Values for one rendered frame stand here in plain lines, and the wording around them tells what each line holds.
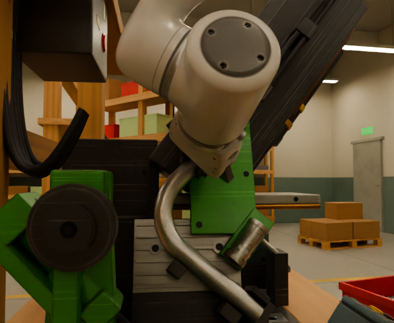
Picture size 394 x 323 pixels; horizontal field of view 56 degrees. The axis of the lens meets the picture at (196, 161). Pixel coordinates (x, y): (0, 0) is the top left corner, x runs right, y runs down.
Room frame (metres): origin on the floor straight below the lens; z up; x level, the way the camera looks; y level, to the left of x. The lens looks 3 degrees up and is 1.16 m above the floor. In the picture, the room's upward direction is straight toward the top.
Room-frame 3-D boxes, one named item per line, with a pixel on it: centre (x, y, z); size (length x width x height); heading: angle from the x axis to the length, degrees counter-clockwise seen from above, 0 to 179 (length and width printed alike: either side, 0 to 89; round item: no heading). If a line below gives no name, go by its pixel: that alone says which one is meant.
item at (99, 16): (0.63, 0.22, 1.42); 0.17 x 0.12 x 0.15; 6
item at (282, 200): (0.85, -0.06, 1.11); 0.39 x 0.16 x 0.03; 96
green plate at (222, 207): (0.70, -0.04, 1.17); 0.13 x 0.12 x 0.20; 6
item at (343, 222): (6.85, -2.59, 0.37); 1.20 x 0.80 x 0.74; 108
